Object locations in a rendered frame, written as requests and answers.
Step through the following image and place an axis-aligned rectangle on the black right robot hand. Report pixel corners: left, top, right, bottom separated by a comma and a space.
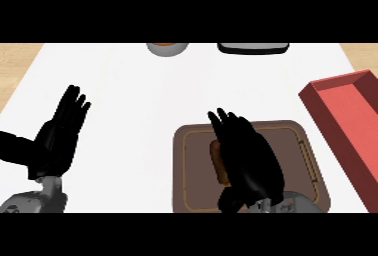
207, 107, 287, 214

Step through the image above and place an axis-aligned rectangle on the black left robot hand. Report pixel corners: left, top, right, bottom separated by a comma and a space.
0, 84, 94, 181

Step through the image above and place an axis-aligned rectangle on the orange-brown sweet potato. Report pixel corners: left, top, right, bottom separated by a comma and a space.
209, 139, 234, 188

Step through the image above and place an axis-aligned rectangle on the brown tray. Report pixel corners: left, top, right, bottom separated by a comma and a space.
172, 119, 333, 214

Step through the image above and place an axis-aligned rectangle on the red cardboard box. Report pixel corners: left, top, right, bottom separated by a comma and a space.
297, 68, 378, 214

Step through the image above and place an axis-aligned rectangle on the black and grey appliance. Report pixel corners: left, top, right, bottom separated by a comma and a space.
216, 43, 291, 56

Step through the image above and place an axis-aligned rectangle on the grey bowl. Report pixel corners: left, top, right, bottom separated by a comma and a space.
145, 43, 191, 58

